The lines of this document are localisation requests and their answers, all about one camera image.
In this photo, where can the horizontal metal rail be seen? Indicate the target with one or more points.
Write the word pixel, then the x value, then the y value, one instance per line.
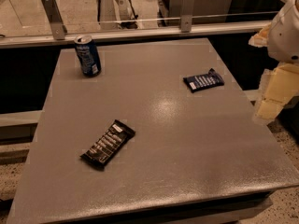
pixel 137 35

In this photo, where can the right metal rail bracket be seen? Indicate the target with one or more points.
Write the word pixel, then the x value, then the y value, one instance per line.
pixel 186 15

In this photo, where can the metal rail bracket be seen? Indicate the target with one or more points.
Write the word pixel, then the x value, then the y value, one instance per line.
pixel 186 15
pixel 55 20

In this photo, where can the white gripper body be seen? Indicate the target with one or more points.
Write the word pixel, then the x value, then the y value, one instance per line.
pixel 286 36

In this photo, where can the blue pepsi can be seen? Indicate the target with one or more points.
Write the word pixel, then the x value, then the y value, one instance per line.
pixel 88 56

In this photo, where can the dark blue snack bar wrapper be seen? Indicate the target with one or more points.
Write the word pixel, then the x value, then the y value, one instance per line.
pixel 205 81

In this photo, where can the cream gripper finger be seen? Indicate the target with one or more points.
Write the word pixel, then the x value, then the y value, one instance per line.
pixel 260 39
pixel 277 87

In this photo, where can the black snack bar wrapper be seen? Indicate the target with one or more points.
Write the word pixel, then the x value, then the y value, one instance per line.
pixel 109 144

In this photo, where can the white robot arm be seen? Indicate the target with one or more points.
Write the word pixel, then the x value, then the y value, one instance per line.
pixel 291 6

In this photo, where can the left metal rail bracket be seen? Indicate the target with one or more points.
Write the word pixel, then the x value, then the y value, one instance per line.
pixel 55 20

